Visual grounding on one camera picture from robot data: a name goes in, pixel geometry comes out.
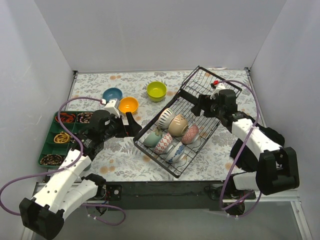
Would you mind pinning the black cloth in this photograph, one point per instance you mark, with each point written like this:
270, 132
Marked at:
247, 161

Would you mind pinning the green compartment tray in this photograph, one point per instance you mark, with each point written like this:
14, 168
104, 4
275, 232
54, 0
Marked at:
49, 147

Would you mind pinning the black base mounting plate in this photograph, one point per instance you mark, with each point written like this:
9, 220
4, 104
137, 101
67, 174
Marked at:
161, 195

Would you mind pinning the blue striped white bowl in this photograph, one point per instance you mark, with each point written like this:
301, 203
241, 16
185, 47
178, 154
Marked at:
166, 118

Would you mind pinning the blue ceramic bowl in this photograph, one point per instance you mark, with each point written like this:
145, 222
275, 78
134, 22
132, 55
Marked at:
112, 93

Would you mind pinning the yellow rubber bands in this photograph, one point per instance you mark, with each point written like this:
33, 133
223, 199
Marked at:
62, 138

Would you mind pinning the orange rubber bands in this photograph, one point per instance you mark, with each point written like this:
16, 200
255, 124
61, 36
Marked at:
65, 117

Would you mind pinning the lime green bowl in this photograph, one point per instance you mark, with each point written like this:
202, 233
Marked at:
156, 98
156, 89

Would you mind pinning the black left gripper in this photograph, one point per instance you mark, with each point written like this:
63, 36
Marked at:
122, 126

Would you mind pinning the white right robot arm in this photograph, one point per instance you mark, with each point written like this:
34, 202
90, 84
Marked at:
277, 166

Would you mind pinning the mint green flower bowl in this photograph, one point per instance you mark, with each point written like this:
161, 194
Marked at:
153, 138

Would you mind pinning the dark patterned rubber bands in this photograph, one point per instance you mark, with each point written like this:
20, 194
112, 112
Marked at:
84, 117

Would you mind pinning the beige ceramic bowl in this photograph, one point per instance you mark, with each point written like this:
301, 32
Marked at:
178, 126

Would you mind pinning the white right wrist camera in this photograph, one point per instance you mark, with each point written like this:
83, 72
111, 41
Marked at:
216, 87

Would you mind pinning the red diamond pattern bowl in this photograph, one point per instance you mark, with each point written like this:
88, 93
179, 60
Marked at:
164, 145

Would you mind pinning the black wire dish rack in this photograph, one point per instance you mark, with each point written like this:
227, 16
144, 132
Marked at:
206, 158

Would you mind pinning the orange plastic bowl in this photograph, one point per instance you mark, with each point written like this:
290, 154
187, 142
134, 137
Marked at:
128, 104

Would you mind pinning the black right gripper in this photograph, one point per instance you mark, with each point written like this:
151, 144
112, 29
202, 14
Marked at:
201, 105

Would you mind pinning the blue floral white bowl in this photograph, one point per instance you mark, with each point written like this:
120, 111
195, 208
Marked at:
176, 154

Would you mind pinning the pink patterned bowl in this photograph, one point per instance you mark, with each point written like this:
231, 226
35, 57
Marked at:
191, 135

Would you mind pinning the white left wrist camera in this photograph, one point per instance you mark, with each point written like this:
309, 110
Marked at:
112, 106

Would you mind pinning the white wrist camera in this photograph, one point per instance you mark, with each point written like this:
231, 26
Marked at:
112, 106
216, 87

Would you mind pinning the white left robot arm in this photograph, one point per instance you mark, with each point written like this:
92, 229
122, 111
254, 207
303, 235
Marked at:
46, 212

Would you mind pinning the brown rubber bands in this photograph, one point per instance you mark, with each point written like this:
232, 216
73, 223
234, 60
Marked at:
51, 160

